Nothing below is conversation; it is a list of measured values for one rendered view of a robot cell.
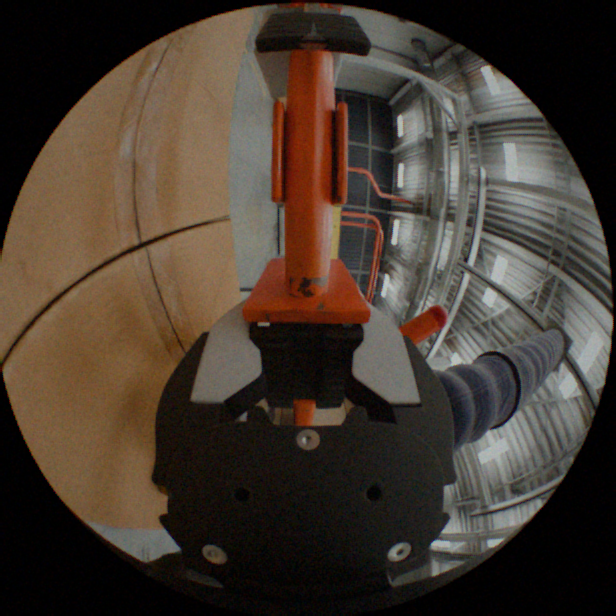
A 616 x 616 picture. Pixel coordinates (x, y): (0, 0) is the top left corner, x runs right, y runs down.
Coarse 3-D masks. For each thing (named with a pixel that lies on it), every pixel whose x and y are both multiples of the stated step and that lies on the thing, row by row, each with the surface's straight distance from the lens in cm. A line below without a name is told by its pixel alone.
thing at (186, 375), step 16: (192, 352) 8; (176, 368) 8; (192, 368) 8; (176, 384) 7; (192, 384) 7; (160, 400) 7; (176, 400) 7; (160, 416) 7; (176, 416) 7; (192, 416) 6; (208, 416) 6; (224, 416) 7; (160, 432) 7; (176, 432) 6; (192, 432) 6; (160, 448) 7; (176, 448) 6; (160, 464) 7; (160, 480) 6
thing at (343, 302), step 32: (256, 288) 10; (352, 288) 10; (256, 320) 8; (288, 320) 8; (320, 320) 8; (352, 320) 8; (288, 352) 8; (320, 352) 9; (352, 352) 8; (288, 384) 10; (320, 384) 10
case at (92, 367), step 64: (128, 256) 15; (192, 256) 22; (64, 320) 13; (128, 320) 15; (192, 320) 22; (64, 384) 13; (128, 384) 16; (64, 448) 15; (128, 448) 17; (128, 512) 20
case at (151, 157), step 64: (128, 64) 21; (192, 64) 29; (64, 128) 16; (128, 128) 18; (192, 128) 25; (64, 192) 14; (128, 192) 16; (192, 192) 23; (64, 256) 13; (0, 320) 13
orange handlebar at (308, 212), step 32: (320, 64) 11; (288, 96) 10; (320, 96) 9; (288, 128) 9; (320, 128) 8; (288, 160) 8; (320, 160) 8; (288, 192) 8; (320, 192) 8; (288, 224) 8; (320, 224) 8; (288, 256) 8; (320, 256) 8; (288, 288) 9; (320, 288) 8
